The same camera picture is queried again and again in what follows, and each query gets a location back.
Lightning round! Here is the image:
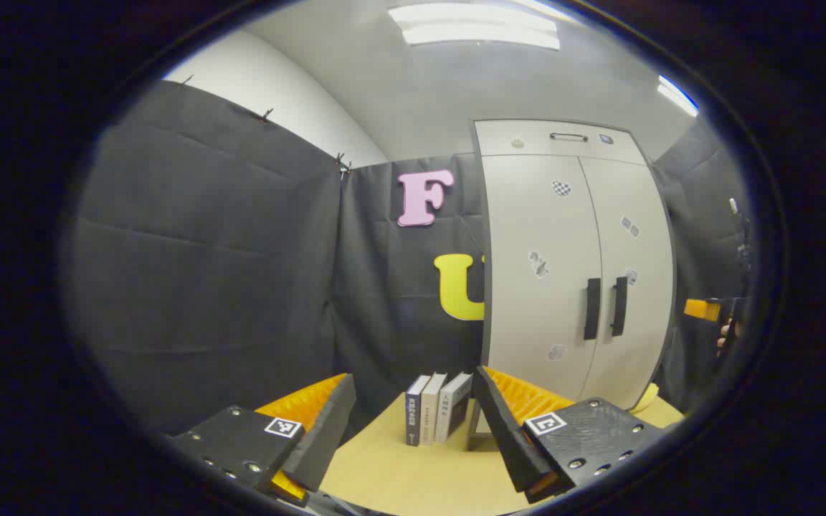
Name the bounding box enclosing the black backdrop cloth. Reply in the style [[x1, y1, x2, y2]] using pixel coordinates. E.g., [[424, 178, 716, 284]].
[[69, 79, 752, 438]]

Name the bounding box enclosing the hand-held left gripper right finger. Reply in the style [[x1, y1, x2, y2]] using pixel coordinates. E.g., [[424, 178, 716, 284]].
[[470, 365, 666, 497]]

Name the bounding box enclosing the narrow ceiling light panel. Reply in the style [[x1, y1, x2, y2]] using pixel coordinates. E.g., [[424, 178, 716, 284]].
[[657, 75, 701, 119]]

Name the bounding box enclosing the grey book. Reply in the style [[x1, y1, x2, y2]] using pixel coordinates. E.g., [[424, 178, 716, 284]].
[[436, 371, 474, 443]]

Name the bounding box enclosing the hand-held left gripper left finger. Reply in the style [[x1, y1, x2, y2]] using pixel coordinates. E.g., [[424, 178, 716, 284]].
[[168, 372, 358, 510]]

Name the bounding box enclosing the wide ceiling light panel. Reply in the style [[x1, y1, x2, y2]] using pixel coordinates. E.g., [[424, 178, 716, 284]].
[[388, 4, 561, 51]]

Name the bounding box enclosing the white book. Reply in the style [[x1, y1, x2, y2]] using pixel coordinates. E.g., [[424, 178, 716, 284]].
[[420, 373, 448, 445]]

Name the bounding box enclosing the black door handle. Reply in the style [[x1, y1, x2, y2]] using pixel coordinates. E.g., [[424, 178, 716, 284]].
[[584, 278, 602, 341], [611, 276, 629, 338]]

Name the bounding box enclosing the yellow round object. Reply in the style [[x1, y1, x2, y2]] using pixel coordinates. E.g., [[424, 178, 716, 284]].
[[632, 383, 661, 415]]

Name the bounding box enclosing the white double-door shoe cabinet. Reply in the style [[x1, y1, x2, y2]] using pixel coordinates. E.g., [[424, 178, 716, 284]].
[[470, 118, 675, 452]]

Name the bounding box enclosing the blue book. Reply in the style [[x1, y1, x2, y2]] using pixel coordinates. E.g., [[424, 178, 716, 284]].
[[405, 375, 432, 446]]

